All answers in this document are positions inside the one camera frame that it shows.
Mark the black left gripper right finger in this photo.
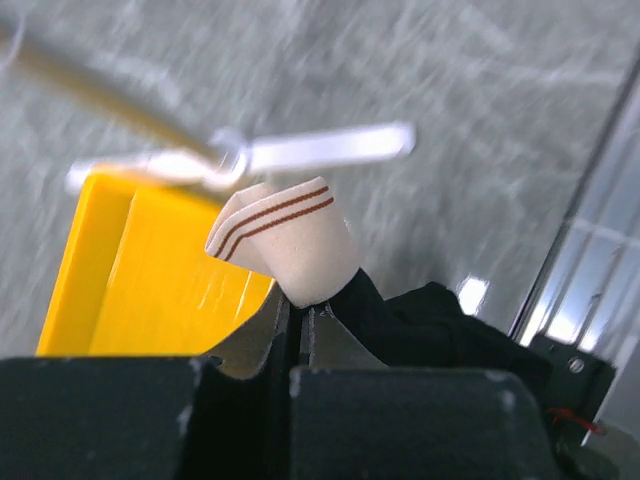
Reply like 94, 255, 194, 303
289, 307, 559, 479

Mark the white and silver drying rack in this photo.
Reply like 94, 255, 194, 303
1, 15, 417, 194

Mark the black underwear with beige waistband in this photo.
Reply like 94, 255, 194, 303
205, 177, 552, 390

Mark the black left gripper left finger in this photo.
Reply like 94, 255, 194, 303
1, 289, 290, 479

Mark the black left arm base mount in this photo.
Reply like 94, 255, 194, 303
529, 333, 616, 444

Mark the yellow plastic tray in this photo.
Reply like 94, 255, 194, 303
36, 171, 273, 356

